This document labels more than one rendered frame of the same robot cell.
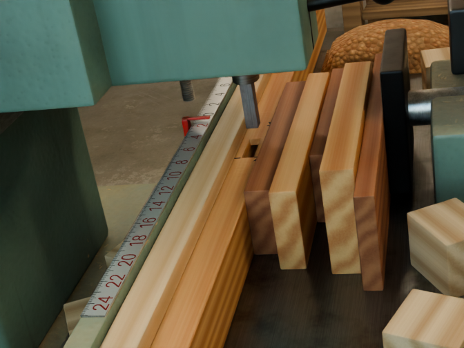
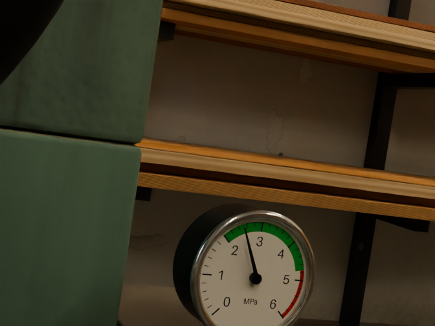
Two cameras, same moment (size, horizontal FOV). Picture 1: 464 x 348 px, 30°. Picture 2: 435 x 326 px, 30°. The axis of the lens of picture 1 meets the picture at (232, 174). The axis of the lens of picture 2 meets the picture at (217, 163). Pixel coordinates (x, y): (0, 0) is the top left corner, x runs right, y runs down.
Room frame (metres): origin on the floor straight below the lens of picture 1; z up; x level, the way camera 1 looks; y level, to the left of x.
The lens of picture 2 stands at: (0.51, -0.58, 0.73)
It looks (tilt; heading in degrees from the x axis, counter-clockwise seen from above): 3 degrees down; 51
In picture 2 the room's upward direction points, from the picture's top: 9 degrees clockwise
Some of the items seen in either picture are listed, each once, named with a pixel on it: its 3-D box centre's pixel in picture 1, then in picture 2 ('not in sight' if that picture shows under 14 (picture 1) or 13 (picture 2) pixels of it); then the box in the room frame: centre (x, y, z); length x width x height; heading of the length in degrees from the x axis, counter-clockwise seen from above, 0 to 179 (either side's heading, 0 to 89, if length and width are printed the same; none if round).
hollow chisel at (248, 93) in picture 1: (248, 93); not in sight; (0.58, -0.02, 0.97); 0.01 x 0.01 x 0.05; 74
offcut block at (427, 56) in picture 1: (444, 77); not in sight; (0.68, -0.19, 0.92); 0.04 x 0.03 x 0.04; 170
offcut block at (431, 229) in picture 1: (453, 247); not in sight; (0.42, -0.12, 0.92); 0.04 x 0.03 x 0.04; 15
